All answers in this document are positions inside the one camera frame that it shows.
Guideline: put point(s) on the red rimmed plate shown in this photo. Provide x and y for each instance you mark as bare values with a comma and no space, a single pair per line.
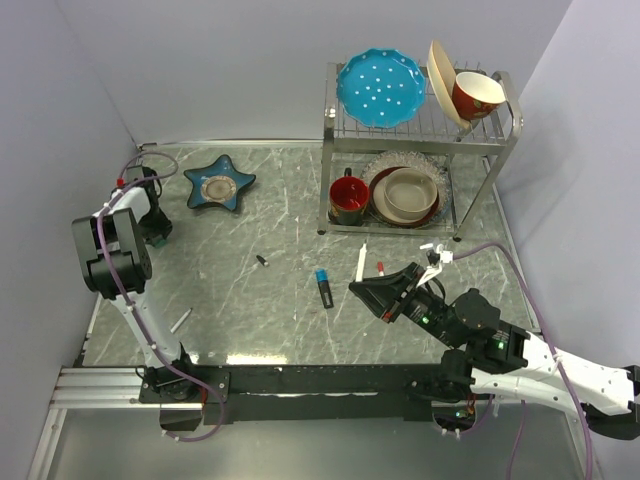
376,202

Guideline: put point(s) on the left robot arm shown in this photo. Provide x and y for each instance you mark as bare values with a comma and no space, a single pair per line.
114,261

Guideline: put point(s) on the blue star shaped dish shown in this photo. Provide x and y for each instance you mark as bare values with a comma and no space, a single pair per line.
219,184

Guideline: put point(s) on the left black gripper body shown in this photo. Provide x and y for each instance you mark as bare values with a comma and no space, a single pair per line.
154,222

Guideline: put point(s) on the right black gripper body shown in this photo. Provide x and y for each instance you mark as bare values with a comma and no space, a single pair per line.
419,306

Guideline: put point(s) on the white pen near left arm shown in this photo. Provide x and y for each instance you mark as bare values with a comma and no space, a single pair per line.
178,324

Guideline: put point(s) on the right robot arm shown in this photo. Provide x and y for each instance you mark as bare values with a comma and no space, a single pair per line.
486,355

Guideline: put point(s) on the black base bar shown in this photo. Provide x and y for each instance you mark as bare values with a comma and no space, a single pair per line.
226,394

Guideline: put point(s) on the beige bowl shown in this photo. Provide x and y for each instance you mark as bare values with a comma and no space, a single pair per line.
408,195

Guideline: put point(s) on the red and black mug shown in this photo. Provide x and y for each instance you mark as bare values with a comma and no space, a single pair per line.
349,198

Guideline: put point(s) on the blue pen cap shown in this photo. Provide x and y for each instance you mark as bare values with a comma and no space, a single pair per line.
321,276

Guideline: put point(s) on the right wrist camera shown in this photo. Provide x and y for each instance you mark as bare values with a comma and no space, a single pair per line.
437,257

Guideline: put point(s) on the white pen green tip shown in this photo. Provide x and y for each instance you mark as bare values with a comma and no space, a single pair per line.
361,262

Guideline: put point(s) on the blue polka dot plate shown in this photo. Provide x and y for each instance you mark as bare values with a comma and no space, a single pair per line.
381,88

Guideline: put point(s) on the black blue highlighter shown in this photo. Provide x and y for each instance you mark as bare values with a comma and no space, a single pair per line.
326,294

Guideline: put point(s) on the cream plate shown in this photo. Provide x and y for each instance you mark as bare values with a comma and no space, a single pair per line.
442,78

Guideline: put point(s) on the aluminium rail frame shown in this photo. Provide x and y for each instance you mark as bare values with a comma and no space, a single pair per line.
98,388

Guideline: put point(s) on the red bowl white inside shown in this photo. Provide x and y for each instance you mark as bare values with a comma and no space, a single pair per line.
475,95

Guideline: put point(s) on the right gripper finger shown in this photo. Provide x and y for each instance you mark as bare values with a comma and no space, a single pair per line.
401,279
379,296

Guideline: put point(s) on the metal dish rack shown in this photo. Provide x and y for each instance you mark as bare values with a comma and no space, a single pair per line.
472,157

